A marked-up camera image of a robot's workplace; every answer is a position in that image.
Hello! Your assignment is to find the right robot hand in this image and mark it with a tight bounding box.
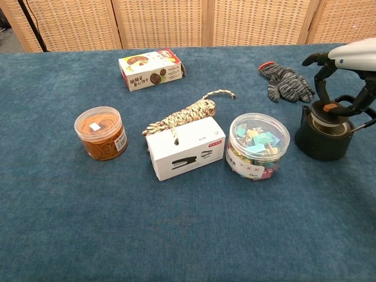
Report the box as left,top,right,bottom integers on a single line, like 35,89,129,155
301,37,376,117

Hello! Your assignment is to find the black kettle lid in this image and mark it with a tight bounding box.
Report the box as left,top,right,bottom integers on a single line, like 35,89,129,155
310,100,351,125

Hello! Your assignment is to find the grey striped knit glove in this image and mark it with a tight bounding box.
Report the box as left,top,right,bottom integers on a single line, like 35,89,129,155
258,61,316,103

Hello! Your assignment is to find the jar of colourful binder clips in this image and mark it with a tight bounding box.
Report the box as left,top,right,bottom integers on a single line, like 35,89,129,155
226,113,291,182

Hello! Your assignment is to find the white stapler box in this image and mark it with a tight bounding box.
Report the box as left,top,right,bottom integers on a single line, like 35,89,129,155
146,116,227,182

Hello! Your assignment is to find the woven rattan folding screen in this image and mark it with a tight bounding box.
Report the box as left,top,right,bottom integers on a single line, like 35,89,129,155
0,0,376,53

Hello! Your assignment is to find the biscuit carton box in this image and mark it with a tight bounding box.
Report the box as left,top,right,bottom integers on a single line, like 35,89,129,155
118,48,187,92

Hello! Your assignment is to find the jar of rubber bands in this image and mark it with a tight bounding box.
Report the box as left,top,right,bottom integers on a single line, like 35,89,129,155
73,106,129,162

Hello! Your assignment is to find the blue table cloth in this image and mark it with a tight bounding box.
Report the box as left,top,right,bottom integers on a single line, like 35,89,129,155
0,43,376,282

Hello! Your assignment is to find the black stand pole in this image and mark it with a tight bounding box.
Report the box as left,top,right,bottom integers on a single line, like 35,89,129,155
17,0,48,53

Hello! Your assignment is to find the black teapot with handle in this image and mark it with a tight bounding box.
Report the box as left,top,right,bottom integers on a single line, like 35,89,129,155
294,94,376,162

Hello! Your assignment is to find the bundled beige patterned rope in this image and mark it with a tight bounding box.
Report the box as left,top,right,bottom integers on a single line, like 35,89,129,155
142,89,237,146

